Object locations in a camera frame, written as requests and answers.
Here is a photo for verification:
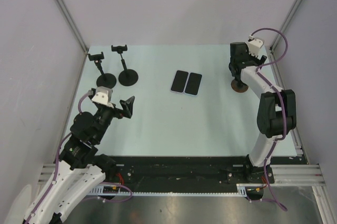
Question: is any wooden round-base phone stand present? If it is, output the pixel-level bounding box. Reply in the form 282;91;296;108
231;77;249;93

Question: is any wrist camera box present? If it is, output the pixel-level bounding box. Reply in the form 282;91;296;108
89;86;115;108
247;34;264;57

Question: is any phone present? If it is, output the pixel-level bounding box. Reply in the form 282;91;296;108
184;73;202;96
170;70;189;93

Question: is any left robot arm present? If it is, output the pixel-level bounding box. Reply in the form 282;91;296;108
23;91;135;223

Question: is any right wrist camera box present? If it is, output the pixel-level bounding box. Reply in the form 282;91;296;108
247;34;264;57

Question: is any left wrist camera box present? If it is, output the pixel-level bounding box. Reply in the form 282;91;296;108
89;86;115;108

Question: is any black clamp phone stand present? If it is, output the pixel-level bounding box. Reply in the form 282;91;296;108
111;45;138;87

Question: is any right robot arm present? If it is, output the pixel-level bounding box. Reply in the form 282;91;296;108
229;38;296;182

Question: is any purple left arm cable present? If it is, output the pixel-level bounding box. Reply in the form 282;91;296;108
26;91;134;222

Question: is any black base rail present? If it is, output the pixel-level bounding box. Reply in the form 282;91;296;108
106;156;274;194

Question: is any black round-base phone stand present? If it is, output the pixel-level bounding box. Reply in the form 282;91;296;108
87;52;117;89

